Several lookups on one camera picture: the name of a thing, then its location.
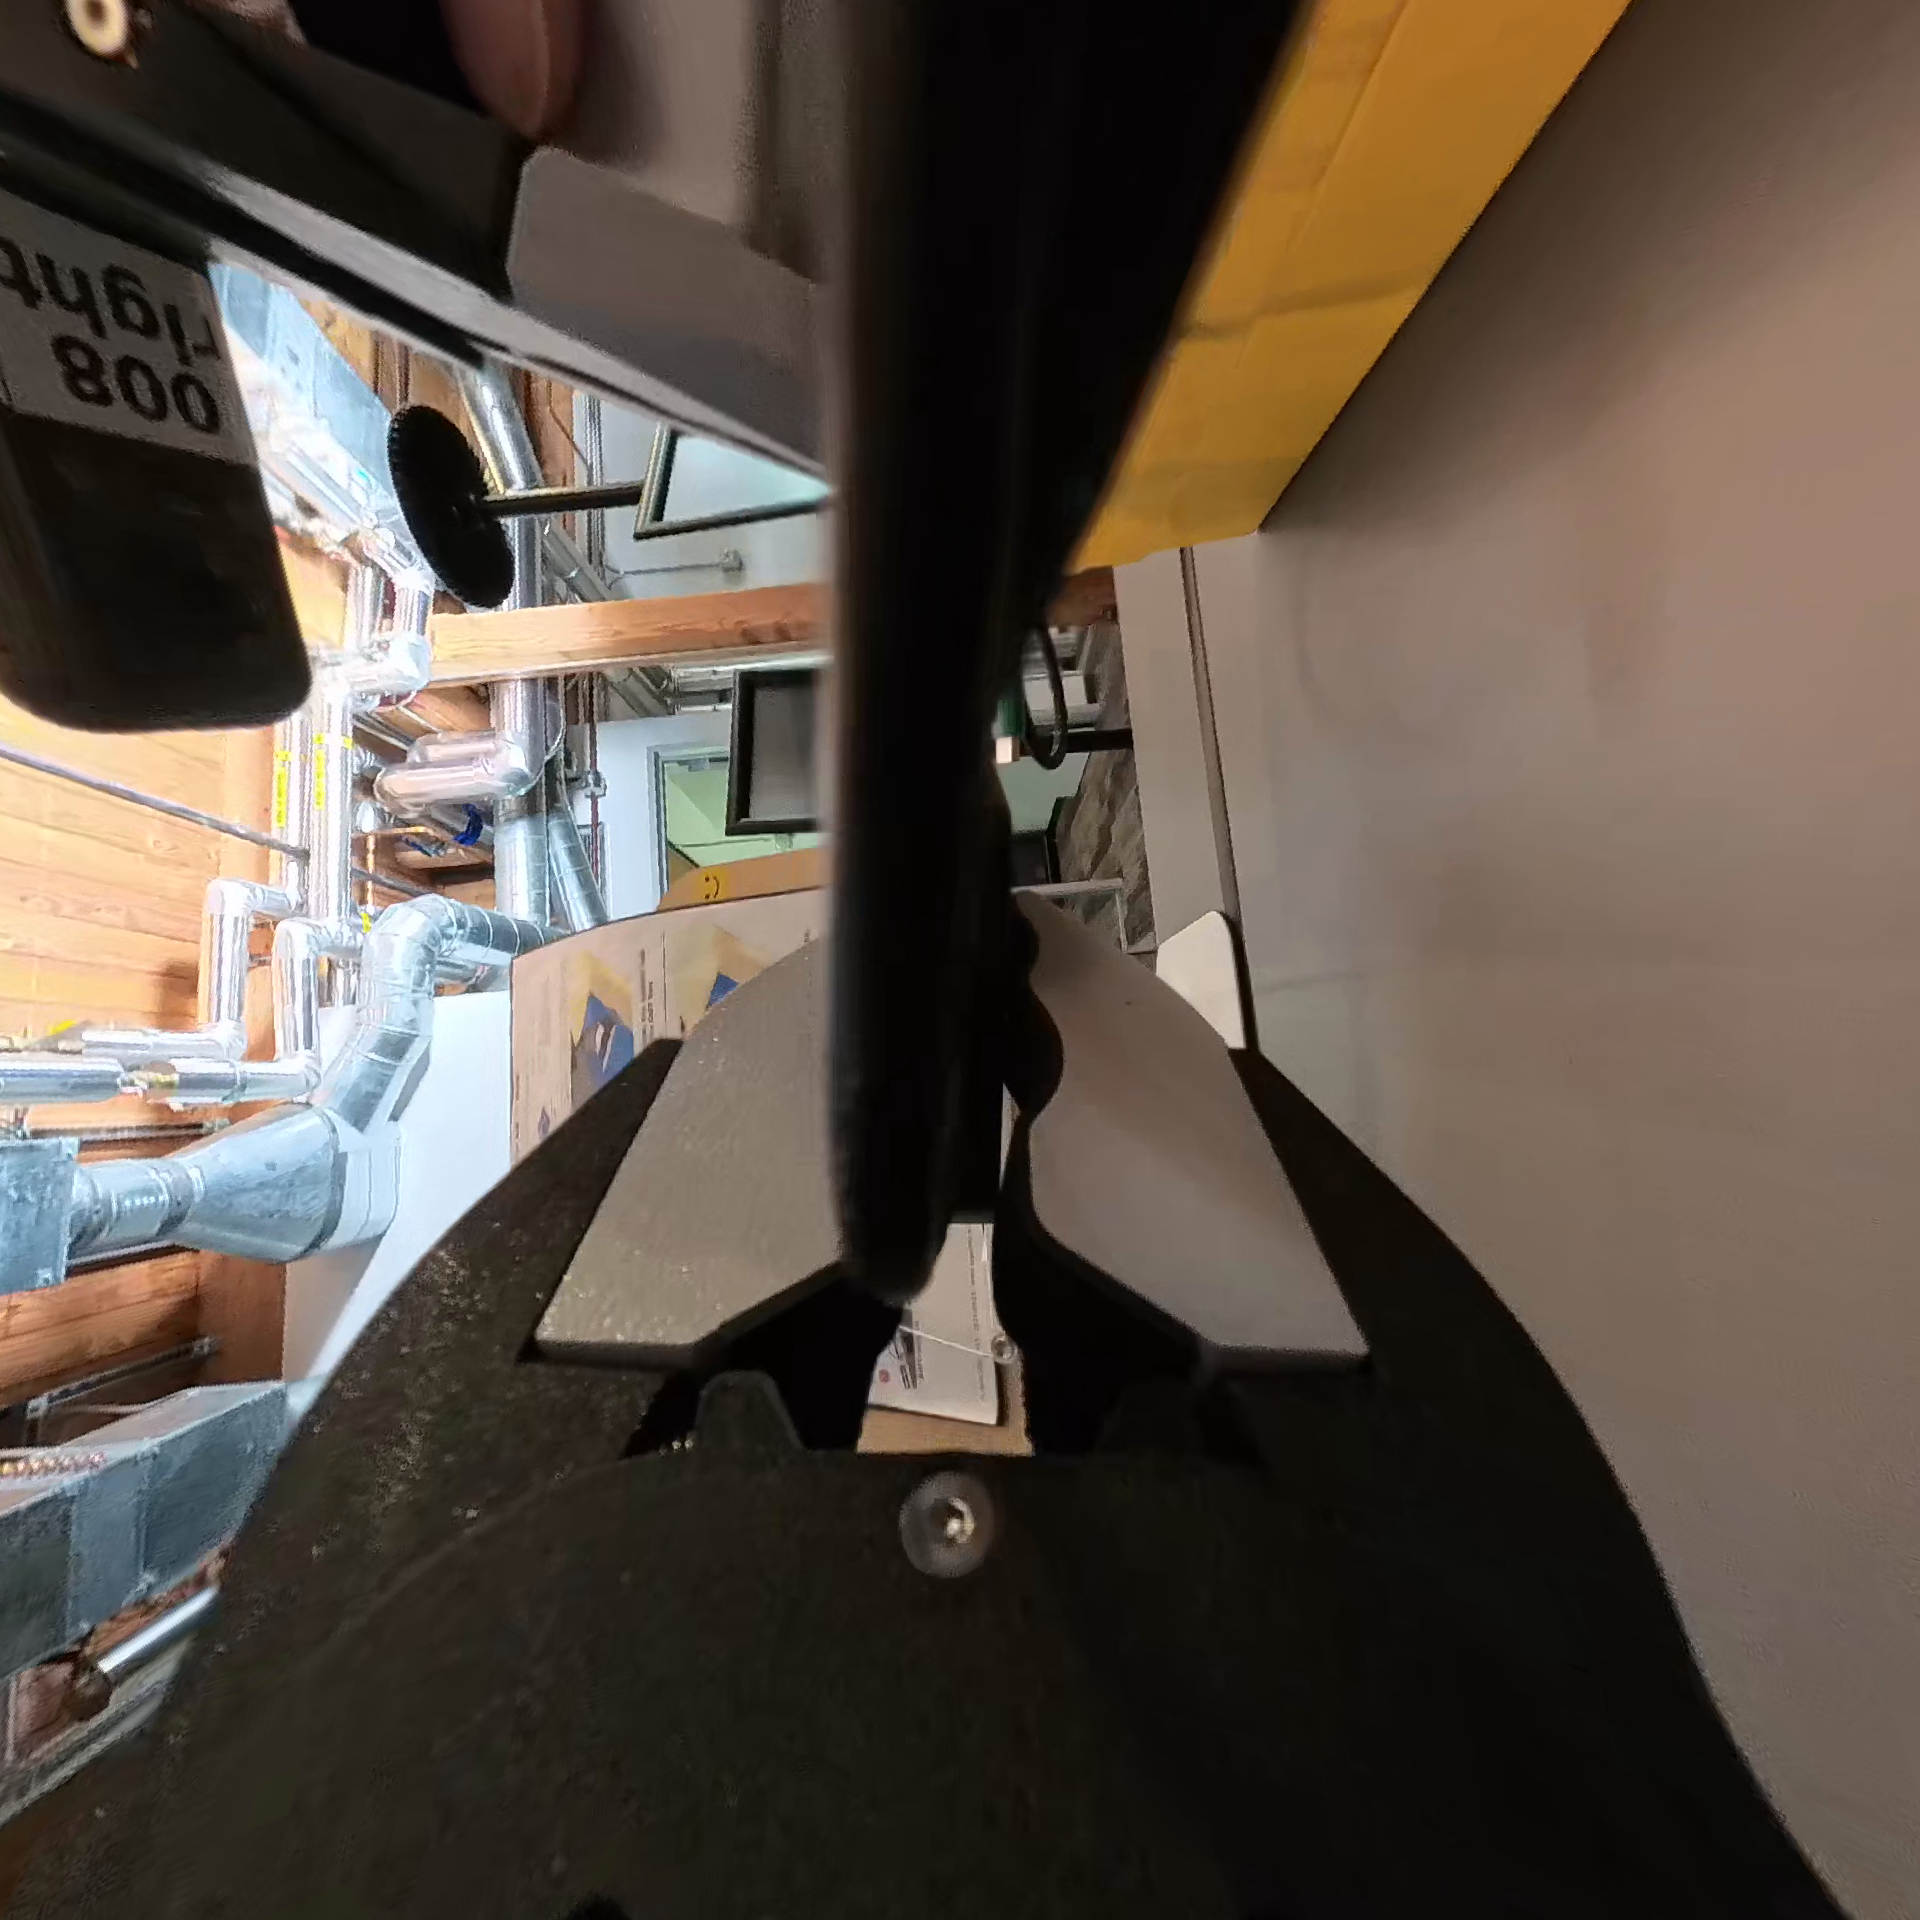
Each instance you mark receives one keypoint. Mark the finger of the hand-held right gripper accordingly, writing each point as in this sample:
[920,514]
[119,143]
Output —
[990,602]
[675,212]

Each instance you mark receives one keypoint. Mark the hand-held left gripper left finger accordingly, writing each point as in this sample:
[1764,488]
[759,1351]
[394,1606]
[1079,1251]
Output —
[691,1202]

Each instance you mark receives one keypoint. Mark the printed instruction sheet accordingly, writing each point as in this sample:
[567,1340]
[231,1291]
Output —
[644,1006]

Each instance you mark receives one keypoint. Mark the yellow plastic bin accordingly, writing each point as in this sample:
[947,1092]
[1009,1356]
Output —
[1352,240]

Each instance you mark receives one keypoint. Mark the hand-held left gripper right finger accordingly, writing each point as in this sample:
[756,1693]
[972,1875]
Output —
[1186,1171]

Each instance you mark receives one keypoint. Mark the person's right hand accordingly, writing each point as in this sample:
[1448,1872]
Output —
[510,56]

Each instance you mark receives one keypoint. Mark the instruction sheet on stand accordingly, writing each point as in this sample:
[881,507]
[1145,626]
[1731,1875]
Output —
[737,877]

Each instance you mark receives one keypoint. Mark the silver ventilation duct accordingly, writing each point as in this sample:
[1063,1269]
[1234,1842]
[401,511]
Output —
[271,1156]
[450,751]

